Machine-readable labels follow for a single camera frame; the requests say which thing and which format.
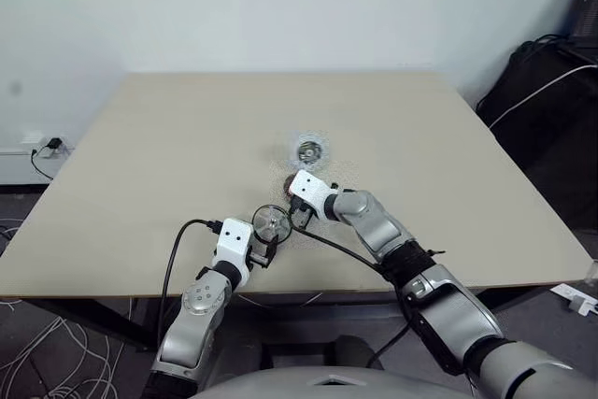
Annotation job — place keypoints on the silver round motor housing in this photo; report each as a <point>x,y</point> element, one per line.
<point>309,152</point>

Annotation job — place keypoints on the spoked round metal rotor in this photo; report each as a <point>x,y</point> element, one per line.
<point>272,226</point>

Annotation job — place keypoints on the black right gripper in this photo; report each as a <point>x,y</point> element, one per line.
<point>300,213</point>

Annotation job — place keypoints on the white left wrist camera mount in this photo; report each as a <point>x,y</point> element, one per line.
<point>231,244</point>

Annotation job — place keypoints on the white wall outlet box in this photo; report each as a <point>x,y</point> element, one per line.
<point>32,141</point>

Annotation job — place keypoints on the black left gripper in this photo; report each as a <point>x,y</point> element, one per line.
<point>262,260</point>

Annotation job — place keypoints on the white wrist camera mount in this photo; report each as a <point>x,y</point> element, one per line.
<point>313,189</point>
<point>231,244</point>

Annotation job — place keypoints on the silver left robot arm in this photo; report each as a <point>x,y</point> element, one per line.
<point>187,338</point>

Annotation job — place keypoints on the white flat floor item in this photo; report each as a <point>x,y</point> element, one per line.
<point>567,291</point>

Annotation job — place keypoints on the silver robot torso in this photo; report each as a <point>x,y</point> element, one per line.
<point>280,385</point>

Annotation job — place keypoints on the black electronic device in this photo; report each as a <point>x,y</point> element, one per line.
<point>588,6</point>

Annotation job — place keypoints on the black bag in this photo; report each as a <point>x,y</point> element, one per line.
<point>551,137</point>

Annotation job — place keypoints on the black power adapter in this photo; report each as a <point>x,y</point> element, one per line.
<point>55,143</point>

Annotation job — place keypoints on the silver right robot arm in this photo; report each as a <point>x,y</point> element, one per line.
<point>383,226</point>

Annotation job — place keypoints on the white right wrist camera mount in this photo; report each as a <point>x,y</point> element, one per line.
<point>313,189</point>

